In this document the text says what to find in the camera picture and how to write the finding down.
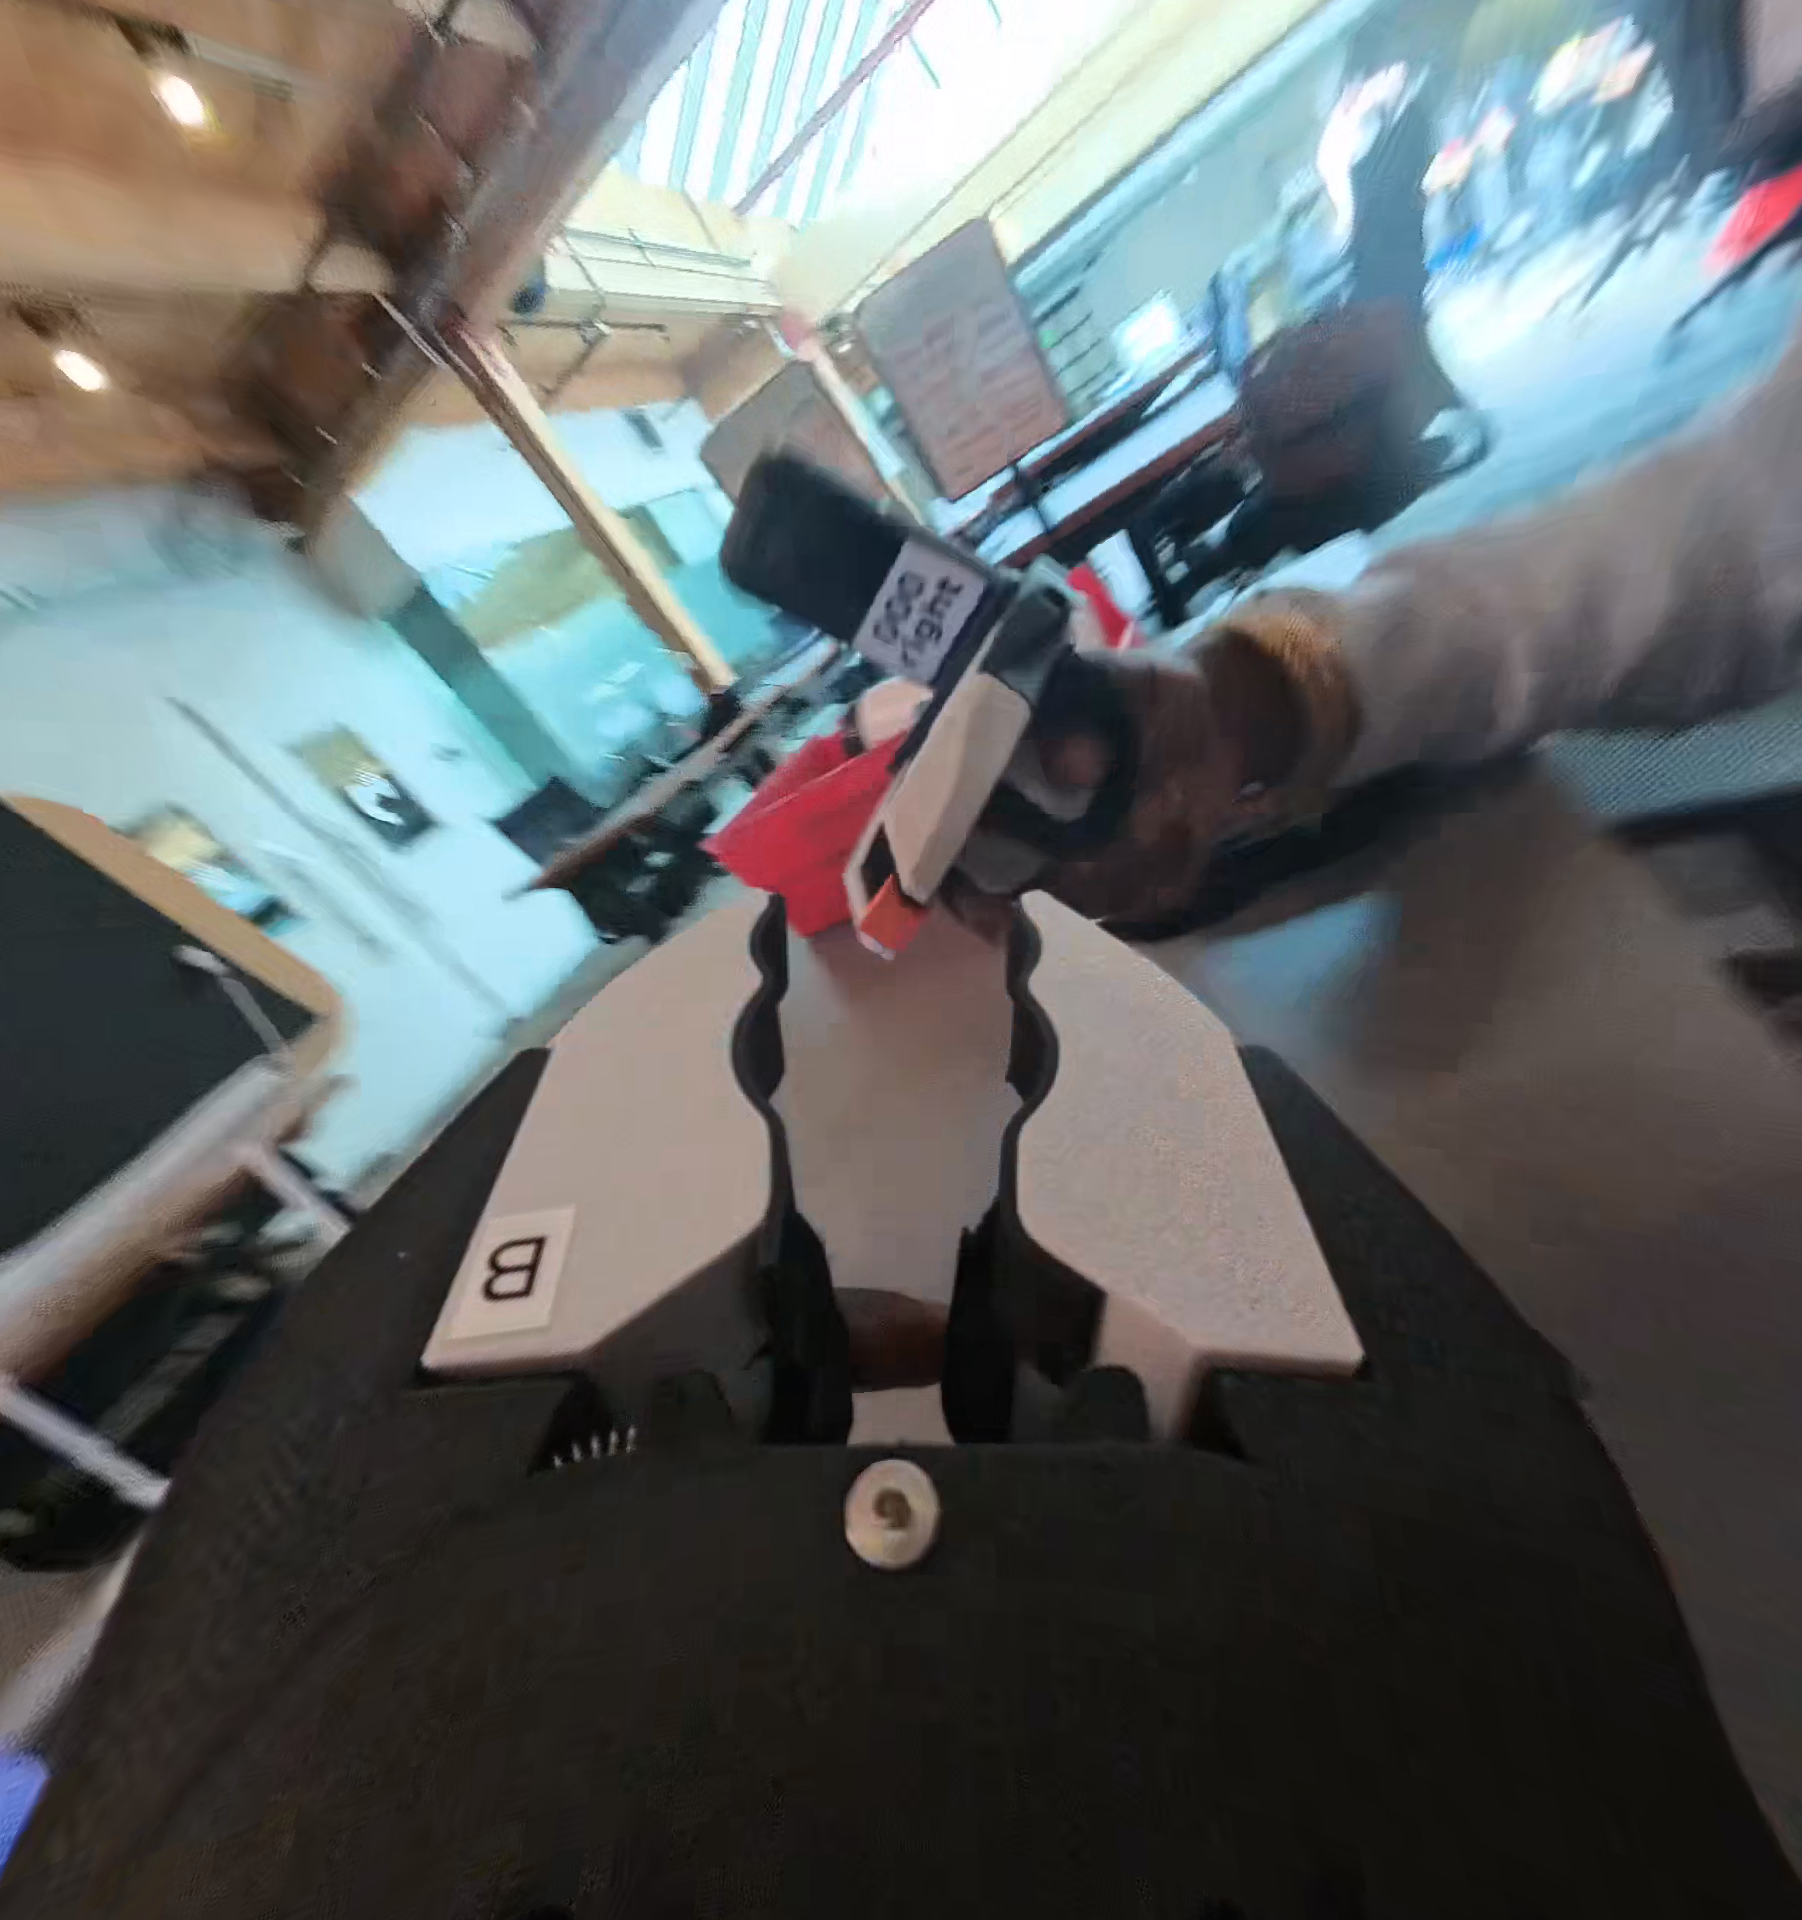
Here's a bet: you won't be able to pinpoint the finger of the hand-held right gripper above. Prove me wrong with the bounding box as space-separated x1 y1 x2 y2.
886 669 1035 910

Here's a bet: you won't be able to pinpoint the white cord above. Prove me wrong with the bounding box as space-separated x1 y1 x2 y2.
171 942 291 1056

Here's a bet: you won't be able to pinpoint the person's right forearm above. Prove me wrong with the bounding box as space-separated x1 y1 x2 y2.
1322 256 1802 790

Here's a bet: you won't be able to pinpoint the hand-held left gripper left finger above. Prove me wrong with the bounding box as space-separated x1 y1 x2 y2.
423 893 795 1381

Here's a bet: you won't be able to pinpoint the white metal frame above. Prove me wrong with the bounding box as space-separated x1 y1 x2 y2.
0 1049 355 1509

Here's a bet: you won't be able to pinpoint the red plastic bin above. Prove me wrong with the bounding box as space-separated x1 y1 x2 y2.
703 736 902 936
1066 562 1146 656

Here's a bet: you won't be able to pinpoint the whiteboard with red notes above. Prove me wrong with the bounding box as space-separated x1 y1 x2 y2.
698 360 902 515
856 216 1070 506

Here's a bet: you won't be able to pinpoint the person's right hand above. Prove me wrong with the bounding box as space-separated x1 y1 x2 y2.
1035 639 1294 925

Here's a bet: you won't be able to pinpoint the black panel wooden rim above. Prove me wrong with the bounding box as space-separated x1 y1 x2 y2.
0 763 345 1292

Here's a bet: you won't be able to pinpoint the person's left hand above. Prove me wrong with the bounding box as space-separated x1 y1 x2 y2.
839 1286 953 1388

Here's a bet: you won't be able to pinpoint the brown office chair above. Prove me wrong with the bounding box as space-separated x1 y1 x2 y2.
1235 299 1490 515

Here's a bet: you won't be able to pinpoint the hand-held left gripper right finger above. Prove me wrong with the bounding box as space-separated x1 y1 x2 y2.
1005 892 1368 1440

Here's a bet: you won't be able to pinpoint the gold bangles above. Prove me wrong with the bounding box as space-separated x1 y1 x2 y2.
1202 600 1359 799

